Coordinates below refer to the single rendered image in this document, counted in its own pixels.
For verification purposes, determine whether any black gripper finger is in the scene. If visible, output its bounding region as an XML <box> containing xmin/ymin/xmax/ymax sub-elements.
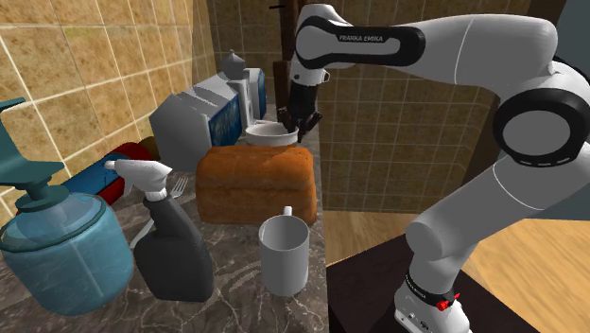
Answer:
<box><xmin>297</xmin><ymin>110</ymin><xmax>323</xmax><ymax>144</ymax></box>
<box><xmin>277</xmin><ymin>106</ymin><xmax>297</xmax><ymax>134</ymax></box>

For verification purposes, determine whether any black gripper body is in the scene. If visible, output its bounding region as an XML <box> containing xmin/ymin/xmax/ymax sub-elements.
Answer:
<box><xmin>287</xmin><ymin>82</ymin><xmax>320</xmax><ymax>120</ymax></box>

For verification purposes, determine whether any white bowl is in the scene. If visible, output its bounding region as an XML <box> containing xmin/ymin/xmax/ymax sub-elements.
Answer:
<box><xmin>244</xmin><ymin>119</ymin><xmax>301</xmax><ymax>148</ymax></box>

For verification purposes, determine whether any brown bread loaf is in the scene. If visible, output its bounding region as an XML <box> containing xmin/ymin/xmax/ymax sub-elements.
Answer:
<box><xmin>195</xmin><ymin>144</ymin><xmax>319</xmax><ymax>227</ymax></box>

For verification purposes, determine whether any grey and blue toaster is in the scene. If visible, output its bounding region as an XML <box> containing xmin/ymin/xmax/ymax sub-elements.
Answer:
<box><xmin>147</xmin><ymin>67</ymin><xmax>268</xmax><ymax>174</ymax></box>

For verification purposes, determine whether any silver fork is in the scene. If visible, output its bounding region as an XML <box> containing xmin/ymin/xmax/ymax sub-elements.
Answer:
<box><xmin>129</xmin><ymin>176</ymin><xmax>190</xmax><ymax>250</ymax></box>

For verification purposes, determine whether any grey mug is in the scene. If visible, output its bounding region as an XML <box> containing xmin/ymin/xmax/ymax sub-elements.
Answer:
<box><xmin>257</xmin><ymin>205</ymin><xmax>311</xmax><ymax>298</ymax></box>

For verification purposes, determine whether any dark robot stand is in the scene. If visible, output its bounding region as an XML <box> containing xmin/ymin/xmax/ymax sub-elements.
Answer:
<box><xmin>325</xmin><ymin>233</ymin><xmax>541</xmax><ymax>333</ymax></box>

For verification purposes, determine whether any black spray bottle white trigger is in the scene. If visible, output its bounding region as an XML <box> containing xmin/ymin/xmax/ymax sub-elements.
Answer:
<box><xmin>103</xmin><ymin>158</ymin><xmax>216</xmax><ymax>304</ymax></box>

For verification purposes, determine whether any red and blue cylinder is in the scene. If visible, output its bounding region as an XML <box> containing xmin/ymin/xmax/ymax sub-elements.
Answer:
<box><xmin>61</xmin><ymin>141</ymin><xmax>153</xmax><ymax>207</ymax></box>

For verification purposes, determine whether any blue glass soap dispenser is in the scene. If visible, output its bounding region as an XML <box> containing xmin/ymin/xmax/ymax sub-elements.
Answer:
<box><xmin>0</xmin><ymin>96</ymin><xmax>135</xmax><ymax>318</ymax></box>

